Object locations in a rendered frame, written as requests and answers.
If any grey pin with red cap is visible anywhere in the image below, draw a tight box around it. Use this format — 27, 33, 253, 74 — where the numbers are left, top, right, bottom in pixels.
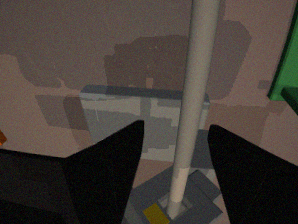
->
166, 0, 221, 220

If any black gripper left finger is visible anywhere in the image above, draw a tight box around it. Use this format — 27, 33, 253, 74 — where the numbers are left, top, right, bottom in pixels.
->
0, 120, 145, 224

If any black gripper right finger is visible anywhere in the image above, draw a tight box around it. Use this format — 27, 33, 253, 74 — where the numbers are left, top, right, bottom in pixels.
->
208, 124, 298, 224

